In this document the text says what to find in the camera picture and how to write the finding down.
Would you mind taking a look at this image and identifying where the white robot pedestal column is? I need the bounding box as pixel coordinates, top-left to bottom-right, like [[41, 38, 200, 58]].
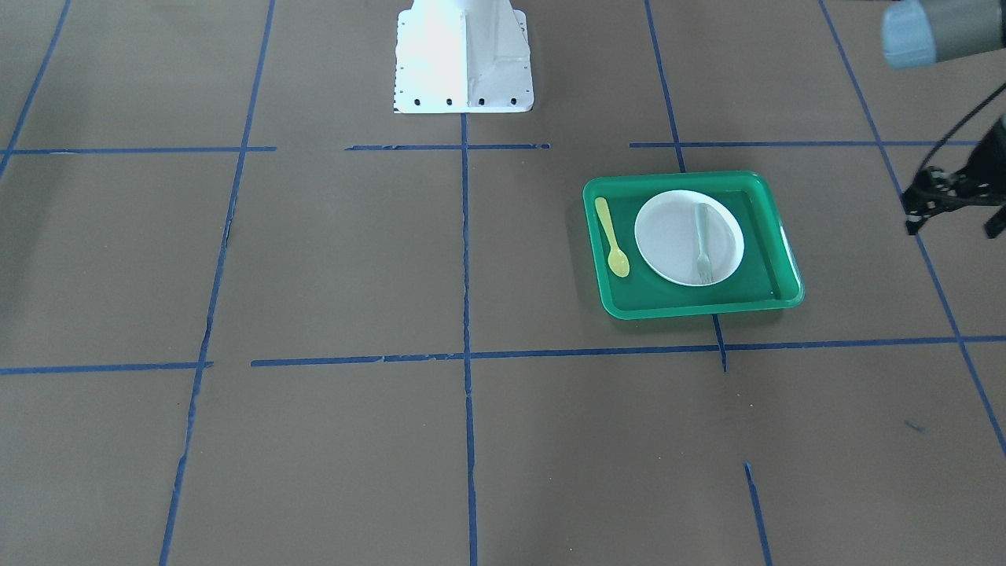
[[392, 1, 535, 114]]

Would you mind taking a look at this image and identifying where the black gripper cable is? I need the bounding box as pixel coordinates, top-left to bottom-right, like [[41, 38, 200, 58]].
[[916, 83, 1006, 186]]

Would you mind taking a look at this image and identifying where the white round plate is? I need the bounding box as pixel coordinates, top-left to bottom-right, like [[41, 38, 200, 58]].
[[633, 190, 745, 287]]

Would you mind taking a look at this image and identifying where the green plastic tray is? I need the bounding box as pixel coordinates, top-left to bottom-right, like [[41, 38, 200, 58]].
[[583, 171, 805, 320]]

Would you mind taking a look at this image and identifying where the pale green plastic fork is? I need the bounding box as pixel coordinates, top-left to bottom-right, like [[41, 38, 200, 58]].
[[693, 203, 714, 285]]

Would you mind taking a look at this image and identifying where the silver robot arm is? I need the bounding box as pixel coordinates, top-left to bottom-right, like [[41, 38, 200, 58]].
[[883, 1, 1005, 239]]

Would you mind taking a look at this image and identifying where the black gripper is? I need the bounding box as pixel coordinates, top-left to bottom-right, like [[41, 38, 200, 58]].
[[901, 118, 1006, 239]]

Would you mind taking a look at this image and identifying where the yellow plastic spoon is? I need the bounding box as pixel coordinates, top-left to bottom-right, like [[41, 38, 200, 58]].
[[594, 197, 631, 278]]

